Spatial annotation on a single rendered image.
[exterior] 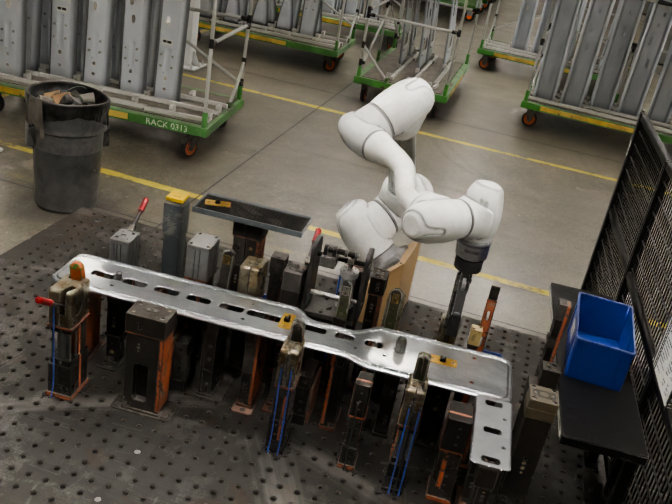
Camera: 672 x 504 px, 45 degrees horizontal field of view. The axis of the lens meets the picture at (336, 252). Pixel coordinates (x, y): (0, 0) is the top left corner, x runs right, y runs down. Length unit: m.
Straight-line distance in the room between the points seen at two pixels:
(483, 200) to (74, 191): 3.52
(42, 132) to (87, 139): 0.26
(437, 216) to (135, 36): 4.94
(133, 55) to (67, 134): 1.83
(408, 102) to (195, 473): 1.25
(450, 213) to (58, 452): 1.21
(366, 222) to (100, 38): 4.20
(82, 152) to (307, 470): 3.19
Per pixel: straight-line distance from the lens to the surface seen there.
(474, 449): 2.06
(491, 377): 2.34
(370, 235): 2.97
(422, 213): 1.97
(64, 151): 5.09
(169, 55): 6.60
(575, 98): 9.09
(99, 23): 6.79
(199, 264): 2.52
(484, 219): 2.08
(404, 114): 2.51
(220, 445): 2.37
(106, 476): 2.26
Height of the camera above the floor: 2.23
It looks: 26 degrees down
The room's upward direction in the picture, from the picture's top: 10 degrees clockwise
